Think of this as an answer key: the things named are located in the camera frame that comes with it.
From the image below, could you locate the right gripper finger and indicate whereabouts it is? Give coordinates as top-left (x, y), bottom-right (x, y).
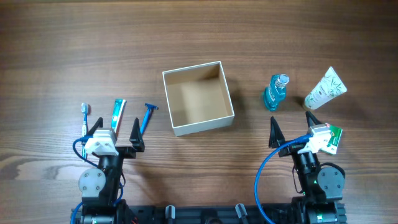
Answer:
top-left (305, 111), bottom-right (322, 127)
top-left (269, 116), bottom-right (285, 148)

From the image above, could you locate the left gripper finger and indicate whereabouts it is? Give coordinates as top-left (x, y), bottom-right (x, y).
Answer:
top-left (129, 118), bottom-right (145, 152)
top-left (86, 117), bottom-right (103, 136)

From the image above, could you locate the blue white toothbrush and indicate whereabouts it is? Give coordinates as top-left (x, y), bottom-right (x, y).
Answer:
top-left (81, 103), bottom-right (89, 159)

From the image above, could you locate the green soap box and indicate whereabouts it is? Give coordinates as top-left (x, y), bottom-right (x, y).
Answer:
top-left (321, 123), bottom-right (343, 155)

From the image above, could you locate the teal toothpaste tube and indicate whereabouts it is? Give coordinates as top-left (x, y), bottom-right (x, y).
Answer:
top-left (111, 99), bottom-right (126, 134)

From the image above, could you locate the blue disposable razor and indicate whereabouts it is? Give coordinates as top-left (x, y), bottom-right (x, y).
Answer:
top-left (140, 103), bottom-right (159, 135)

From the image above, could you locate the white lotion tube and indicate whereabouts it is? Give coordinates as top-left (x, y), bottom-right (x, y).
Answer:
top-left (303, 67), bottom-right (347, 110)

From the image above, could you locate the blue mouthwash bottle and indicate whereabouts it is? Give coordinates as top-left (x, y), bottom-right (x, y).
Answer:
top-left (262, 74), bottom-right (290, 111)

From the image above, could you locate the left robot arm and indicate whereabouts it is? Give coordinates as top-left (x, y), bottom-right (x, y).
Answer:
top-left (70, 118), bottom-right (145, 224)

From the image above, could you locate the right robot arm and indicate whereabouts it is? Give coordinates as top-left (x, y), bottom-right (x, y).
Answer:
top-left (261, 111), bottom-right (347, 224)

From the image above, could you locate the white cardboard open box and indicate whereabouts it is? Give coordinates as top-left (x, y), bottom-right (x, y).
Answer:
top-left (162, 61), bottom-right (235, 136)

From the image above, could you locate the right blue cable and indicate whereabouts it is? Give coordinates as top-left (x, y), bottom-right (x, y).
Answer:
top-left (254, 134), bottom-right (313, 224)

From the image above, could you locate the blue cable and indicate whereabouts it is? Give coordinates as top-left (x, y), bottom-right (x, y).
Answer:
top-left (70, 135), bottom-right (124, 224)
top-left (254, 134), bottom-right (313, 224)

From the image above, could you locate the left blue cable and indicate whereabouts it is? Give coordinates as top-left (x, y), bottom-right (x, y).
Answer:
top-left (70, 135), bottom-right (124, 224)

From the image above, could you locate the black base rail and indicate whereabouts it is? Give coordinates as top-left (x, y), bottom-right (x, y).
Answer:
top-left (70, 203), bottom-right (346, 224)

